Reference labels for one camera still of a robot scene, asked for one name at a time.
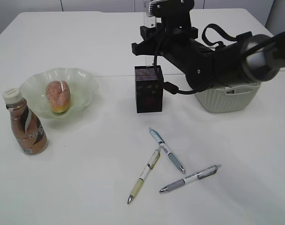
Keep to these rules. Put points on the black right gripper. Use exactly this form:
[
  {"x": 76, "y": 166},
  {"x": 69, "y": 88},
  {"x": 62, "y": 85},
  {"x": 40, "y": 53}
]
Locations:
[{"x": 179, "y": 44}]

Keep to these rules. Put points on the clear plastic ruler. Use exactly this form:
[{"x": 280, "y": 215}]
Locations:
[{"x": 149, "y": 22}]

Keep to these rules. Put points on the sugared bread loaf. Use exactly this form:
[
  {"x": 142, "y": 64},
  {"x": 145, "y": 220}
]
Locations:
[{"x": 58, "y": 96}]

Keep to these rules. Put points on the brown Nescafe coffee bottle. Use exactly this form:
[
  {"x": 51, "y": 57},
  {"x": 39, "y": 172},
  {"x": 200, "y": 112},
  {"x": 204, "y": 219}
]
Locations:
[{"x": 25, "y": 125}]

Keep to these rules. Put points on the large paper ball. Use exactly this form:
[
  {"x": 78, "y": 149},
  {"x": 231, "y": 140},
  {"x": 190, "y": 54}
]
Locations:
[{"x": 229, "y": 90}]

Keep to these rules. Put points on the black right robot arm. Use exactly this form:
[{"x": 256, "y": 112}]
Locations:
[{"x": 249, "y": 59}]

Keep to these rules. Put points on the black mesh pen holder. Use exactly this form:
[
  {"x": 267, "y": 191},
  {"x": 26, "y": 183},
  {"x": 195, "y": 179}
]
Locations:
[{"x": 148, "y": 89}]

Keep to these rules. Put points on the green woven plastic basket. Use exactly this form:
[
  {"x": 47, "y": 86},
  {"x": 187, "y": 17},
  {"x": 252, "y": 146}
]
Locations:
[{"x": 217, "y": 101}]

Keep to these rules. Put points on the blue grip pen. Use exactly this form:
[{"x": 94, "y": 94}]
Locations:
[{"x": 172, "y": 157}]

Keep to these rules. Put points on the green wavy glass plate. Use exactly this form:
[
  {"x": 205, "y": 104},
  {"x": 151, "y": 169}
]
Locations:
[{"x": 82, "y": 85}]

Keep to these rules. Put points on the cream grip pen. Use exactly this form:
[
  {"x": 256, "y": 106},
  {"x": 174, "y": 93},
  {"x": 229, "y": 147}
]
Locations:
[{"x": 138, "y": 185}]

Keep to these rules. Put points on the grey grip pen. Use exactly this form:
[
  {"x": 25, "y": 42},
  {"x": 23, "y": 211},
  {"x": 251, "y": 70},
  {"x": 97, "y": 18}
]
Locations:
[{"x": 191, "y": 178}]

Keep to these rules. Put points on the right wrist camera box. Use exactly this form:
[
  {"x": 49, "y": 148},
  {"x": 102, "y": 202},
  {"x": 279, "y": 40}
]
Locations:
[{"x": 173, "y": 13}]

